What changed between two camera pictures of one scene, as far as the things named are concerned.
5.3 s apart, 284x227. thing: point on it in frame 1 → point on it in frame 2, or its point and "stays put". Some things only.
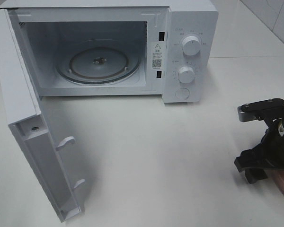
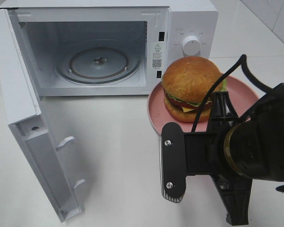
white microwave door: [22, 111] stays put
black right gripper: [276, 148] → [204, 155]
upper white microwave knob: [191, 45] stays put
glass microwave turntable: [98, 62] stays put
